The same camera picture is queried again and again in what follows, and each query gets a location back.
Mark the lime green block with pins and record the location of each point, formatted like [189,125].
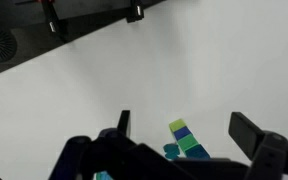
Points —
[177,125]

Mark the teal gear toy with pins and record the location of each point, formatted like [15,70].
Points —
[171,151]

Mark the small blue block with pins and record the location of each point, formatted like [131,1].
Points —
[182,133]

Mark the teal toy piece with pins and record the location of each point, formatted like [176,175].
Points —
[103,175]

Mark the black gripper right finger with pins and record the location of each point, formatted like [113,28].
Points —
[270,150]

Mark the large dark blue block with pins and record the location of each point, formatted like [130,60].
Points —
[197,152]

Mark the black clamp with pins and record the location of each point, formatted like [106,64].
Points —
[52,20]
[135,11]

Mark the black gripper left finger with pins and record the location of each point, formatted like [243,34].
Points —
[84,156]

